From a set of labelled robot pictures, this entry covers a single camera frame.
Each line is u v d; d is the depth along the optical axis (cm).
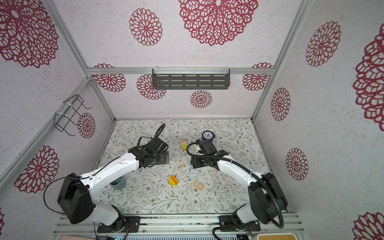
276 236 66
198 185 86
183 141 100
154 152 64
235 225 65
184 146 97
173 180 86
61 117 73
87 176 45
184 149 99
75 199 41
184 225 75
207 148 67
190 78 91
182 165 94
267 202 42
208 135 107
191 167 80
